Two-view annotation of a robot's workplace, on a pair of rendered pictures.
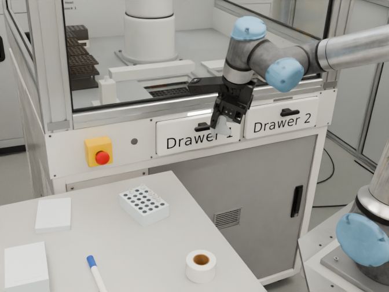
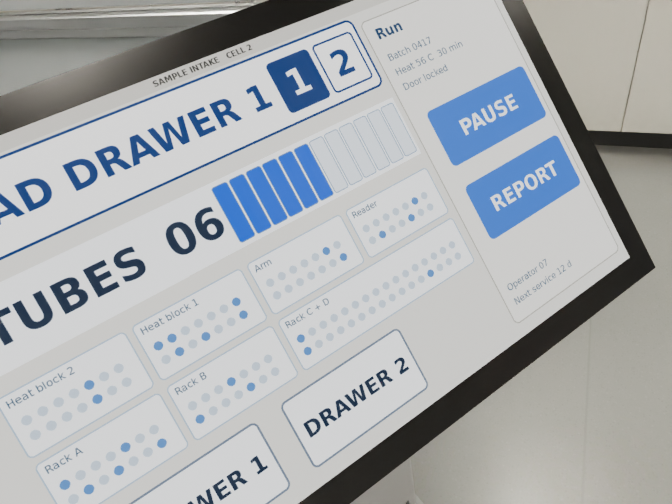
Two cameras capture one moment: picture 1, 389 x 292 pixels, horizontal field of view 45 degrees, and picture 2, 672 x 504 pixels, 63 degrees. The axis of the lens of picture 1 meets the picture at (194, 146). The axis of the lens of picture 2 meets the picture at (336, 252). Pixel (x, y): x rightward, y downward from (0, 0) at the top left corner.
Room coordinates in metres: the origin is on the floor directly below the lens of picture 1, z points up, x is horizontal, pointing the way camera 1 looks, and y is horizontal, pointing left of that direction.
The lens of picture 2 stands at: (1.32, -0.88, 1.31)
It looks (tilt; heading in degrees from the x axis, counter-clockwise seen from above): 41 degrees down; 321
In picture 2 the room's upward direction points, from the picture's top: 11 degrees counter-clockwise
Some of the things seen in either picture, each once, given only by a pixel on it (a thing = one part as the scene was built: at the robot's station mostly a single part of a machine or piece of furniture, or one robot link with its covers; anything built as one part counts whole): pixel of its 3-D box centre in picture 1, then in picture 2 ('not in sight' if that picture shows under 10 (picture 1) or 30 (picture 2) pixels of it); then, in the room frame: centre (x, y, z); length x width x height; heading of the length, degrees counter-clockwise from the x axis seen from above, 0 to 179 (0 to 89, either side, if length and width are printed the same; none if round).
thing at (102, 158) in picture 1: (102, 157); not in sight; (1.13, 0.26, 0.88); 0.04 x 0.03 x 0.04; 116
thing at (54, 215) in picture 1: (54, 214); not in sight; (1.00, 0.37, 0.77); 0.13 x 0.09 x 0.02; 13
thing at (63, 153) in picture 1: (157, 80); not in sight; (1.77, 0.16, 0.87); 1.02 x 0.95 x 0.14; 116
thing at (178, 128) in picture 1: (199, 131); not in sight; (1.32, -0.02, 0.87); 0.29 x 0.02 x 0.11; 116
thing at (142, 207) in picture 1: (143, 205); not in sight; (1.05, 0.13, 0.78); 0.12 x 0.08 x 0.04; 40
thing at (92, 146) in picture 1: (98, 152); not in sight; (1.16, 0.27, 0.88); 0.07 x 0.05 x 0.07; 116
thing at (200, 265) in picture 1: (200, 266); not in sight; (0.82, -0.03, 0.78); 0.07 x 0.07 x 0.04
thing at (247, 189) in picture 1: (159, 179); not in sight; (1.78, 0.15, 0.40); 1.03 x 0.95 x 0.80; 116
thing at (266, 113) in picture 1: (282, 117); not in sight; (1.46, -0.30, 0.87); 0.29 x 0.02 x 0.11; 116
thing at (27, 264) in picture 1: (27, 272); not in sight; (0.77, 0.36, 0.79); 0.13 x 0.09 x 0.05; 21
